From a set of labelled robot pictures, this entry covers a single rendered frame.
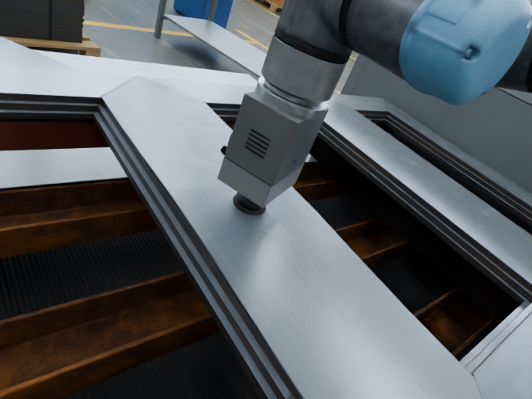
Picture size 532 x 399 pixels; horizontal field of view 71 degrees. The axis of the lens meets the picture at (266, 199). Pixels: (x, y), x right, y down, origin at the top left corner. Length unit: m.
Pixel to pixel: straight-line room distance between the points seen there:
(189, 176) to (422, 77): 0.30
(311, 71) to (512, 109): 0.84
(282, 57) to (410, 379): 0.31
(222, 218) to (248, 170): 0.07
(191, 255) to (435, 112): 0.94
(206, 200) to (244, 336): 0.17
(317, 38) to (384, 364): 0.30
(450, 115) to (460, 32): 0.92
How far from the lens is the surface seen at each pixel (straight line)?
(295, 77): 0.35
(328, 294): 0.40
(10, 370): 0.50
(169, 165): 0.49
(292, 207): 0.49
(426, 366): 0.42
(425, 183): 0.79
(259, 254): 0.40
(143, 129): 0.56
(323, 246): 0.45
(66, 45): 2.93
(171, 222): 0.43
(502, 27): 0.28
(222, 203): 0.44
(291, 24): 0.35
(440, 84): 0.28
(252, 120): 0.38
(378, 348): 0.40
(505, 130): 1.14
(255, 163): 0.39
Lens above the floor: 1.11
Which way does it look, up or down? 33 degrees down
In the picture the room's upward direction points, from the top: 23 degrees clockwise
